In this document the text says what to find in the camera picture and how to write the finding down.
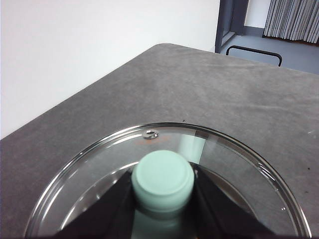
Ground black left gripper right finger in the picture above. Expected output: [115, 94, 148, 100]
[190, 166, 275, 239]

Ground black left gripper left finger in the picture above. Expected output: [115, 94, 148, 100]
[53, 171, 137, 239]

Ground glass lid with green knob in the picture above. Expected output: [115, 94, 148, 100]
[23, 121, 312, 239]

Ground grey vertical blinds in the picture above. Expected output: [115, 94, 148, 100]
[263, 0, 319, 44]

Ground black metal tube frame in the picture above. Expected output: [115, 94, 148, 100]
[225, 45, 283, 67]

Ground dark grey door frame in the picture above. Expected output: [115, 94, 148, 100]
[214, 0, 265, 54]

